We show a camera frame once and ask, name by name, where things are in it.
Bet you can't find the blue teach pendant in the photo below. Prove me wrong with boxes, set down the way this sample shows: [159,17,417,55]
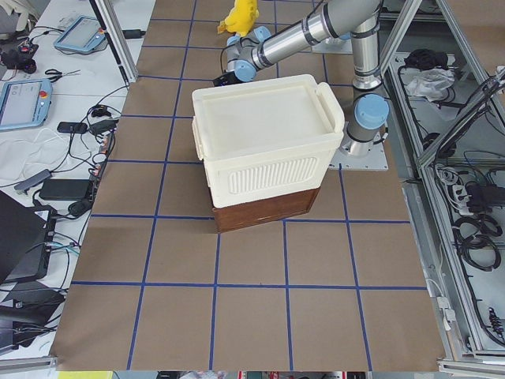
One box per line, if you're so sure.
[53,16,106,54]
[1,78,53,131]

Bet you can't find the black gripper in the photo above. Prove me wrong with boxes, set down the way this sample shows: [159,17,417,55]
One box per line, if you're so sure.
[212,72,239,87]

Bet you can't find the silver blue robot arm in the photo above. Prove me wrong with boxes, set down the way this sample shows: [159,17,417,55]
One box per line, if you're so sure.
[210,1,390,156]

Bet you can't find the upper blue teach pendant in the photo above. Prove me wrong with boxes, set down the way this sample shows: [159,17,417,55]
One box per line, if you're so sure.
[53,16,106,54]

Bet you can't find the black cable bundle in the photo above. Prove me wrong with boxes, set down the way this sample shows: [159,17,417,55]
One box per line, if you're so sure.
[404,48,450,72]

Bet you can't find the black power adapter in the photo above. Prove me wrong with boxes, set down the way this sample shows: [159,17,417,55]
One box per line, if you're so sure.
[39,178,91,201]

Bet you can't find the aluminium frame post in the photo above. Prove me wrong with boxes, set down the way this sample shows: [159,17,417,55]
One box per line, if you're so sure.
[89,0,138,86]

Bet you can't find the white crumpled cloth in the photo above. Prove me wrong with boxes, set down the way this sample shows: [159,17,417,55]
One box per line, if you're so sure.
[406,68,455,102]

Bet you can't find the lower blue teach pendant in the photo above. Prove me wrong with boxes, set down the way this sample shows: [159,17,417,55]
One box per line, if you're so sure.
[1,78,53,131]

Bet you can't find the white plastic storage box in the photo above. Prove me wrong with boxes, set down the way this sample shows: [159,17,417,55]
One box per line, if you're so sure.
[192,74,345,208]

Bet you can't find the dark wooden drawer cabinet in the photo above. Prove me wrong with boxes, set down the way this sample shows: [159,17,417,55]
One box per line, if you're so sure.
[212,187,320,233]

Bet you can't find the yellow plush toy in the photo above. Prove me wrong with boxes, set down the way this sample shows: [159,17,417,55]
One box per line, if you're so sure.
[217,0,260,37]

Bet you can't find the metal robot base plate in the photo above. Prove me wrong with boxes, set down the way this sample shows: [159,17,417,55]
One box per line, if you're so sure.
[328,122,389,171]

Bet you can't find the black laptop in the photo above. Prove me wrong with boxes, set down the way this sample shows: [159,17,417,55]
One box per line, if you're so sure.
[1,193,56,284]

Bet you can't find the black scissors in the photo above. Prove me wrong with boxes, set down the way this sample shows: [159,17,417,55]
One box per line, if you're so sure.
[44,69,80,83]

